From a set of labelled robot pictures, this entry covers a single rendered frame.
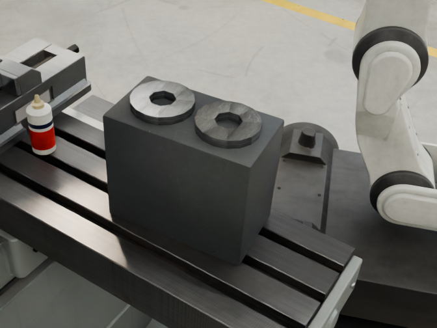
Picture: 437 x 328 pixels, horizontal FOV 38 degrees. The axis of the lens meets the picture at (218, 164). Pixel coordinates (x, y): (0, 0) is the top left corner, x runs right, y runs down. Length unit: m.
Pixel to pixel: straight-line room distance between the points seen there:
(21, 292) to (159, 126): 0.48
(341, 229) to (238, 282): 0.66
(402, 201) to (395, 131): 0.16
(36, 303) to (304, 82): 2.12
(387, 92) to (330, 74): 1.94
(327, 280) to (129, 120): 0.36
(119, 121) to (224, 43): 2.51
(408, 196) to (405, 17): 0.40
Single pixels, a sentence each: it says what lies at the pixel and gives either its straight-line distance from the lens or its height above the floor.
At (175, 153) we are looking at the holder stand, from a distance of 0.83.
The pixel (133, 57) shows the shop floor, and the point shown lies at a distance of 3.19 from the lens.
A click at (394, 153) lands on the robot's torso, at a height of 0.79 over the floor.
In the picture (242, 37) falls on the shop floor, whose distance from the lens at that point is 3.42.
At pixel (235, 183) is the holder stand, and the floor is 1.09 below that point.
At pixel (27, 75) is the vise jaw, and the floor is 1.04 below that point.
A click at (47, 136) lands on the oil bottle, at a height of 0.97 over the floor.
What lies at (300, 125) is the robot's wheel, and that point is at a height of 0.60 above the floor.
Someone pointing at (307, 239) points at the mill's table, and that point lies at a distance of 0.97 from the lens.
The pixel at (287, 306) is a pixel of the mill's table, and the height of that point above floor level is 0.93.
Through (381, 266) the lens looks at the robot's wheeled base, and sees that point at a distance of 1.47.
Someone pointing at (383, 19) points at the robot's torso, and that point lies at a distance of 1.24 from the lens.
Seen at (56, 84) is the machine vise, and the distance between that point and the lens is 1.19.
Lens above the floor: 1.62
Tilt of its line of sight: 40 degrees down
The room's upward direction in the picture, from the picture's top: 5 degrees clockwise
